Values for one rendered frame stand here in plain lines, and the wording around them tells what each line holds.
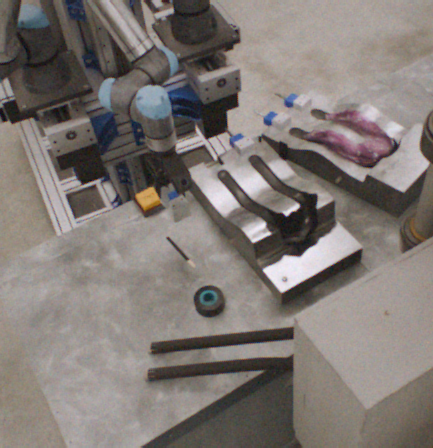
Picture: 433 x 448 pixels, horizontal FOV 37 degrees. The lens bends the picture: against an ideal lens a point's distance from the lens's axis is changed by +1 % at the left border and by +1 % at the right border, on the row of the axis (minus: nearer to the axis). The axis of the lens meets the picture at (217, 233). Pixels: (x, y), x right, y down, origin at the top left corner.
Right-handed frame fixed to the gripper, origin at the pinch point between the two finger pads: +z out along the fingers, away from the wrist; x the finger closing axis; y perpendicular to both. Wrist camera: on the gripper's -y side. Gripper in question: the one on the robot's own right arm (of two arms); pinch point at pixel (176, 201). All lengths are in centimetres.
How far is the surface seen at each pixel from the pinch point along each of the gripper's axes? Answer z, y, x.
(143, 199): 11.3, 16.2, 4.3
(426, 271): -52, -77, -6
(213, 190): 6.4, 2.9, -12.8
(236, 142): 3.4, 13.2, -27.3
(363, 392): -52, -86, 13
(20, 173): 95, 144, 26
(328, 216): 6.6, -23.5, -33.7
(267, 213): 3.2, -15.5, -19.3
